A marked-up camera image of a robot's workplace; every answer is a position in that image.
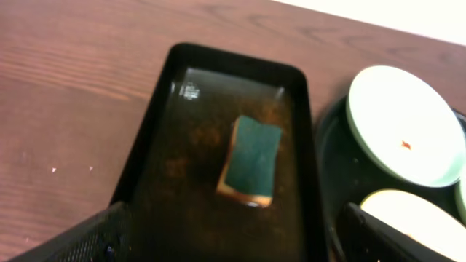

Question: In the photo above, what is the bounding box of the black round tray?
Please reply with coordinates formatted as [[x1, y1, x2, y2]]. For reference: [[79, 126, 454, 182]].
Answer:
[[316, 98, 459, 261]]

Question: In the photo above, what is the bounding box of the black rectangular tray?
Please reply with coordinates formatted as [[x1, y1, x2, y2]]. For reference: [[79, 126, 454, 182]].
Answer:
[[112, 43, 328, 261]]

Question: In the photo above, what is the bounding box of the yellow plate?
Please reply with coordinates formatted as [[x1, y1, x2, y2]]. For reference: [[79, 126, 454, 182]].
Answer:
[[360, 189, 465, 262]]

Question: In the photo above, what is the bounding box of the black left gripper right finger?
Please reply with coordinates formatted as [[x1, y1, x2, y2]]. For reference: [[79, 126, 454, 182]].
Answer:
[[336, 202, 450, 262]]

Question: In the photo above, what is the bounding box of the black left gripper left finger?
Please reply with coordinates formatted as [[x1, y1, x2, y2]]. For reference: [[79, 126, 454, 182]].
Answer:
[[10, 202, 131, 262]]

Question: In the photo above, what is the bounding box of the green plate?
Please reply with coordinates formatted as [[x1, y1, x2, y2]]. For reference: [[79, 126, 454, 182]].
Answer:
[[346, 65, 465, 188], [455, 178, 466, 223]]

